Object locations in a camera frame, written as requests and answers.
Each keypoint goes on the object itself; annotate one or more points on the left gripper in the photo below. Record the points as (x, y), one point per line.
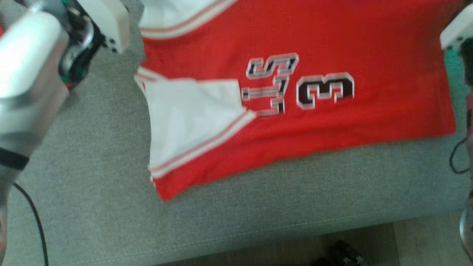
(81, 48)

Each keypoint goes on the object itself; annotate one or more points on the large grey sofa ottoman cushion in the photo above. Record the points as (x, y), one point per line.
(111, 207)

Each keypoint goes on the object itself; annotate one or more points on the red and white sports jersey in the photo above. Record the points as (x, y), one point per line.
(332, 122)

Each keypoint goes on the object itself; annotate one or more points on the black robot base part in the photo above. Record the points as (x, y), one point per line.
(343, 255)

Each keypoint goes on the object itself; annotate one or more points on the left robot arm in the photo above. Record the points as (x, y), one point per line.
(26, 81)

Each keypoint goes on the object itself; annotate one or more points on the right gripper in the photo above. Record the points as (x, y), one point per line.
(468, 66)

